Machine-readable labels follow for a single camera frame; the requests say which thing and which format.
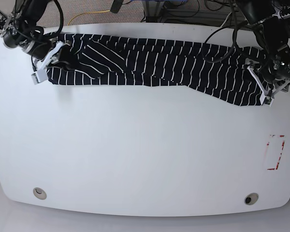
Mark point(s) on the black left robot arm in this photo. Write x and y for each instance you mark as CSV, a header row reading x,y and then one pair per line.
x,y
270,22

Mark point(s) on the red tape rectangle marking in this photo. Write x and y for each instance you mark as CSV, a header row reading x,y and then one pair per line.
x,y
273,152

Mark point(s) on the table cable grommet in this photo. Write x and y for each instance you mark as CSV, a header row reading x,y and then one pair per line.
x,y
251,199
39,193

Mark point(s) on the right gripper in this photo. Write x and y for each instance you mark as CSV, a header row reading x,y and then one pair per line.
x,y
22,31

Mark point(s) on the left table cable grommet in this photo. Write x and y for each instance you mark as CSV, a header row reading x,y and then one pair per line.
x,y
39,193

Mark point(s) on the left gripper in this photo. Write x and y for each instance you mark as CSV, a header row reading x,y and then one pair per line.
x,y
274,66

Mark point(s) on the navy white striped T-shirt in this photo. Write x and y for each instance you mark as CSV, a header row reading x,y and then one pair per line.
x,y
111,60

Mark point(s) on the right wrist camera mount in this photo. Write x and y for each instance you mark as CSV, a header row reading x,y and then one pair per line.
x,y
40,72

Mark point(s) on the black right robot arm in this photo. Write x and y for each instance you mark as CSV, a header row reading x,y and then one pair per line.
x,y
23,7

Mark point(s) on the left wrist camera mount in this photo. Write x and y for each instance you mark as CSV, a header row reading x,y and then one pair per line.
x,y
267,94

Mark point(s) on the right table cable grommet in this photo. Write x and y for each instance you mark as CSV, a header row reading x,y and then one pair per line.
x,y
251,199

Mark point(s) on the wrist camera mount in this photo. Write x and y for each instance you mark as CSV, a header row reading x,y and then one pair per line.
x,y
40,72
267,94

